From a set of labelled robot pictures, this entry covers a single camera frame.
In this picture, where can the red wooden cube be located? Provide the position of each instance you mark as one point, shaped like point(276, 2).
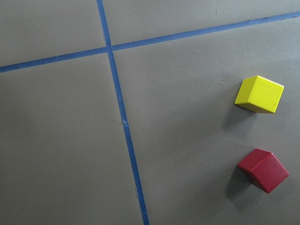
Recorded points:
point(263, 169)

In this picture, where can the yellow wooden cube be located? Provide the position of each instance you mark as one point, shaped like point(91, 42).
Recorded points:
point(259, 95)

